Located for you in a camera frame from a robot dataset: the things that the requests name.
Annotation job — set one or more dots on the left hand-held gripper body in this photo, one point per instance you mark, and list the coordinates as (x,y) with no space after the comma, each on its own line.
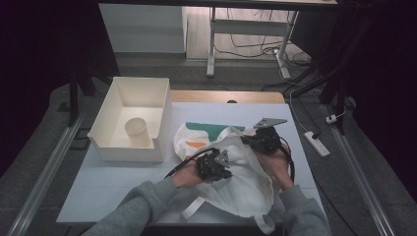
(208,165)

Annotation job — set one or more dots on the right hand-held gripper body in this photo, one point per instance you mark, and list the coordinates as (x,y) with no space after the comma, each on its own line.
(267,141)

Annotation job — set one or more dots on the white tote bag coloured shapes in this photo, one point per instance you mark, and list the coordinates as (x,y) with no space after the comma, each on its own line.
(246,190)

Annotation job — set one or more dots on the white paper cup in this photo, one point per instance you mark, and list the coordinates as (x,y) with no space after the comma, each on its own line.
(138,131)

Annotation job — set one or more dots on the white plastic bin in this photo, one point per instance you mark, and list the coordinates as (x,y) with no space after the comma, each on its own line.
(108,121)

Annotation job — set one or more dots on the person's left hand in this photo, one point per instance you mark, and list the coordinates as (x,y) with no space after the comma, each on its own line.
(187,175)

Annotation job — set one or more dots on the person's right hand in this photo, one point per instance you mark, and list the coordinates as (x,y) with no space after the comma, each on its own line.
(278,167)

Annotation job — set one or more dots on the white power strip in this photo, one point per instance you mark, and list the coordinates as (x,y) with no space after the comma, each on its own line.
(316,144)

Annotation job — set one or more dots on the small white plug adapter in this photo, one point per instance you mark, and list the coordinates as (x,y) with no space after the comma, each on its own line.
(331,119)

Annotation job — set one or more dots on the black metal stand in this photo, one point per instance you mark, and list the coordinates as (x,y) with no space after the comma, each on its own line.
(341,98)
(73,98)

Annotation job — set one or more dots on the white table mat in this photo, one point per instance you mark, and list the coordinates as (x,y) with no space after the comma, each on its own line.
(114,183)

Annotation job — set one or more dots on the white cabinet panel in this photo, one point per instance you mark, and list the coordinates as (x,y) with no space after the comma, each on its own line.
(144,29)

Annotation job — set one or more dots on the aluminium rail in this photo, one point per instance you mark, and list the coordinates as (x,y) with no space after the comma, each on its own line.
(357,170)
(49,170)

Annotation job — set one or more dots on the white desk frame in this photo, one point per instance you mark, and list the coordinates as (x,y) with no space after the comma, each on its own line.
(246,27)

